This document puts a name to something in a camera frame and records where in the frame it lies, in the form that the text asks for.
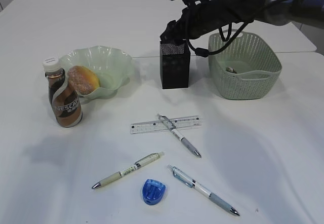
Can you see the black mesh pen holder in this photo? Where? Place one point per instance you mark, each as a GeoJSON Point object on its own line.
{"type": "Point", "coordinates": [174, 65]}

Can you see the blue clear grey-grip pen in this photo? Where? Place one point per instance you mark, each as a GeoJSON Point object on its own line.
{"type": "Point", "coordinates": [192, 183]}

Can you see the green wavy glass plate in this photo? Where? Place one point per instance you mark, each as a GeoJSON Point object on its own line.
{"type": "Point", "coordinates": [112, 67]}

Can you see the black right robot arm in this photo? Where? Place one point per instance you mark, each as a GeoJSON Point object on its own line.
{"type": "Point", "coordinates": [203, 16]}

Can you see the clear plastic ruler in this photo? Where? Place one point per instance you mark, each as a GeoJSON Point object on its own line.
{"type": "Point", "coordinates": [158, 126]}

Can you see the brown Nescafe coffee bottle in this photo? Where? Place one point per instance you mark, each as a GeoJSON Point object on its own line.
{"type": "Point", "coordinates": [63, 98]}

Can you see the grey grip pen on ruler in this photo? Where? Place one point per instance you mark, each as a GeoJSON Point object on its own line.
{"type": "Point", "coordinates": [172, 128]}

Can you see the paper ball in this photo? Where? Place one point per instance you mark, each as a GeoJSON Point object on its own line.
{"type": "Point", "coordinates": [231, 70]}

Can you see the beige grip pen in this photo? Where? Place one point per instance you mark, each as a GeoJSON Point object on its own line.
{"type": "Point", "coordinates": [120, 174]}

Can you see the sugared bread bun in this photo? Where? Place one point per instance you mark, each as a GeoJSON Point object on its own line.
{"type": "Point", "coordinates": [83, 80]}

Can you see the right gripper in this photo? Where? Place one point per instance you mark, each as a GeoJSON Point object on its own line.
{"type": "Point", "coordinates": [187, 26]}

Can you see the green woven plastic basket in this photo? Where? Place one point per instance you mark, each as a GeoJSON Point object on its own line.
{"type": "Point", "coordinates": [257, 66]}

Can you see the blue pencil sharpener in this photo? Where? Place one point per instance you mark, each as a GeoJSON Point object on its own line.
{"type": "Point", "coordinates": [153, 191]}

